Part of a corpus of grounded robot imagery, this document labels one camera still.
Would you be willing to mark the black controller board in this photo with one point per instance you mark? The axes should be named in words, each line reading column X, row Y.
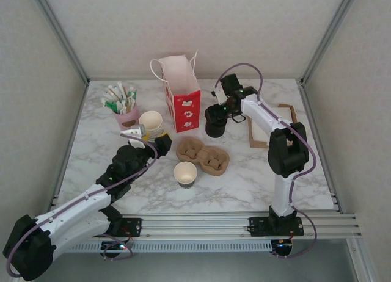
column 113, row 248
column 282, row 248

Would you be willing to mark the aluminium front rail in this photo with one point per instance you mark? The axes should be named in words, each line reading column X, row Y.
column 195, row 225

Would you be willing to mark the brown pulp cup carrier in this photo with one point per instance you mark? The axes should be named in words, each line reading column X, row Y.
column 201, row 155

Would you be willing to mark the aluminium side rail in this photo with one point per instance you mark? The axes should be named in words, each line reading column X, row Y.
column 75, row 123
column 311, row 117

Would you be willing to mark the white wrapped stir stick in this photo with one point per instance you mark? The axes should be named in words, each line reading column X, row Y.
column 120, row 87
column 110, row 89

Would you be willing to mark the stack of paper cups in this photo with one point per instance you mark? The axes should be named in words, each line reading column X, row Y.
column 150, row 121

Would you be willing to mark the aluminium lower frame post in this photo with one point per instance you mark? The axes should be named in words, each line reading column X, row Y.
column 362, row 263

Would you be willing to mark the pink paper cup holder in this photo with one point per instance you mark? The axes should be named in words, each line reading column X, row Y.
column 126, row 123

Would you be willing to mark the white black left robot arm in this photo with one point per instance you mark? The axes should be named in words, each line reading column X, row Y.
column 76, row 211

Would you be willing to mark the paper cup black sleeve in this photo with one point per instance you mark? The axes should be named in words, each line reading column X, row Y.
column 185, row 172

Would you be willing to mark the aluminium frame post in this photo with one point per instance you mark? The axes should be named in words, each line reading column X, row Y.
column 362, row 263
column 330, row 34
column 61, row 34

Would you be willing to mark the stack of black lids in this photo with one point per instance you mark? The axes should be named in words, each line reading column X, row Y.
column 215, row 131

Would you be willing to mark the red white paper gift bag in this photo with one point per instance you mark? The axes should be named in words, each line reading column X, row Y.
column 186, row 111

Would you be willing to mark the green sugar packet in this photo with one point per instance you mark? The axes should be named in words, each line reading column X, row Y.
column 132, row 96
column 109, row 104

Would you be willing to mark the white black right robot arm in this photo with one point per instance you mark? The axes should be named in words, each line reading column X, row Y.
column 262, row 112

